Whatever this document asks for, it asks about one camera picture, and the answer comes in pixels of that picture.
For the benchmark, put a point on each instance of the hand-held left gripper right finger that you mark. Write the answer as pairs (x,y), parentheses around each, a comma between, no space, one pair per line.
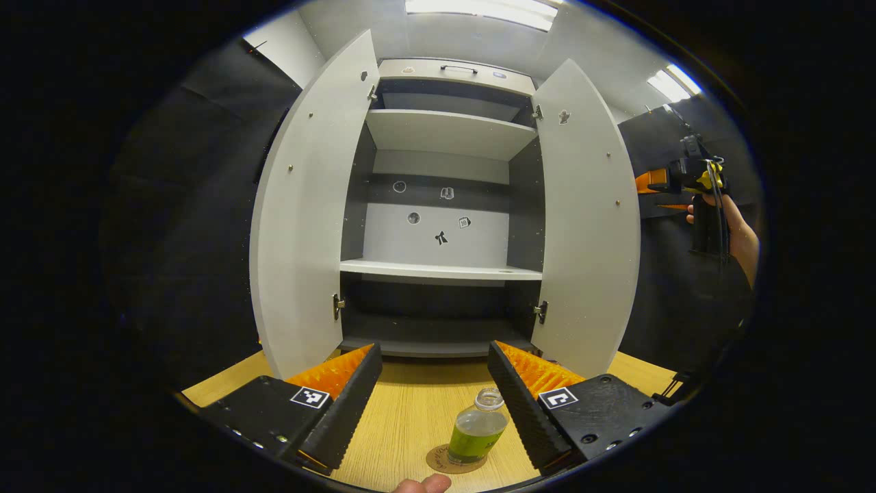
(523,411)

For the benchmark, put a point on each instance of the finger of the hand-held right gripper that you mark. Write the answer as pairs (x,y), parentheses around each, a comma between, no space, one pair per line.
(653,186)

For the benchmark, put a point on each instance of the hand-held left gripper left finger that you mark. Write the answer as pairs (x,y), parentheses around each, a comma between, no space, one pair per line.
(339,418)

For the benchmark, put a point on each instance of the green label clear bottle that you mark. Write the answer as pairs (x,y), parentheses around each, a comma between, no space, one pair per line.
(475,435)

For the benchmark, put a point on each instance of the grey cabinet door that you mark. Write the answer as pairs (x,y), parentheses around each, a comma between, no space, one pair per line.
(308,219)
(585,233)

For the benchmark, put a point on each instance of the round brown coaster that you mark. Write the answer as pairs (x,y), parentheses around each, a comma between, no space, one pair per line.
(438,460)

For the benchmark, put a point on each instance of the grey cabinet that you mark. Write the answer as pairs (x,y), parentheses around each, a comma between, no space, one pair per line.
(438,236)

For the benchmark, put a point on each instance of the black backdrop cloth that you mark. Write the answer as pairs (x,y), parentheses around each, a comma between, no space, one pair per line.
(671,308)
(191,219)

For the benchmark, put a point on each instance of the ceiling light panel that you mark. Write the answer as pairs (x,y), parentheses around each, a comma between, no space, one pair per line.
(674,83)
(479,10)

